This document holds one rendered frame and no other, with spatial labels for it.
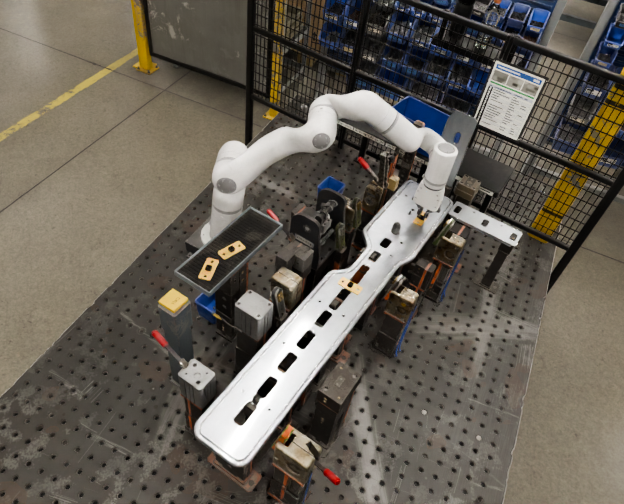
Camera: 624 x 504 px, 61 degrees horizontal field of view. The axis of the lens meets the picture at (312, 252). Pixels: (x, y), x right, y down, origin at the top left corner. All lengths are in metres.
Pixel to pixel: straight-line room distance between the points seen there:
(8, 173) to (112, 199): 0.72
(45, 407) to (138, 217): 1.75
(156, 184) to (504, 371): 2.49
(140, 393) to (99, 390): 0.13
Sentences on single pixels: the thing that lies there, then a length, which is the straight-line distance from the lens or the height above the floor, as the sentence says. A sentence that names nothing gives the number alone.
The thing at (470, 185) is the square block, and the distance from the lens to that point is 2.30.
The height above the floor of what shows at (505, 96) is 1.32.
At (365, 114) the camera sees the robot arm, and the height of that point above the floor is 1.47.
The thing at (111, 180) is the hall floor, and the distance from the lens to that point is 3.79.
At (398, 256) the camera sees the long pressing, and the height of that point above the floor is 1.00.
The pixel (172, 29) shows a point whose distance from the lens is 4.56.
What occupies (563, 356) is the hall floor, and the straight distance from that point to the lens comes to 3.33.
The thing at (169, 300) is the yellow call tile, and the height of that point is 1.16.
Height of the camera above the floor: 2.43
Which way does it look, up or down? 48 degrees down
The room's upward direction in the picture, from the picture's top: 9 degrees clockwise
